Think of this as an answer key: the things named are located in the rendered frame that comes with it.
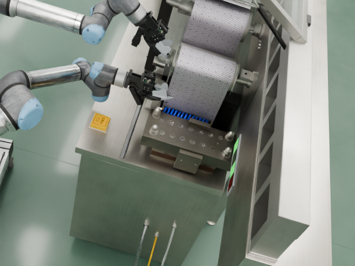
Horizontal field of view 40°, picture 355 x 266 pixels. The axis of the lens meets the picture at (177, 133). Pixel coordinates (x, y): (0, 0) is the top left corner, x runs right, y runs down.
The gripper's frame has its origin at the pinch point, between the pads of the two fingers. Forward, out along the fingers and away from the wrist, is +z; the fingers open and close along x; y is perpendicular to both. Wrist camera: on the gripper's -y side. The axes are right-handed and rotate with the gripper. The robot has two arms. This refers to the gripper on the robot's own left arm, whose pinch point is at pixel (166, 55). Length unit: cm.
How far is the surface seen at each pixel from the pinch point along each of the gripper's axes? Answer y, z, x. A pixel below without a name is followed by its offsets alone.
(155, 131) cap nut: -11.2, 15.7, -25.5
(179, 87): -0.1, 12.0, -8.2
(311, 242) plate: 51, 30, -81
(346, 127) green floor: 1, 196, 127
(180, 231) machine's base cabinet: -39, 73, -34
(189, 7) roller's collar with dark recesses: 11.3, -4.7, 20.9
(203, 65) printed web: 14.5, 8.2, -5.7
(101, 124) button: -36.0, 5.9, -19.9
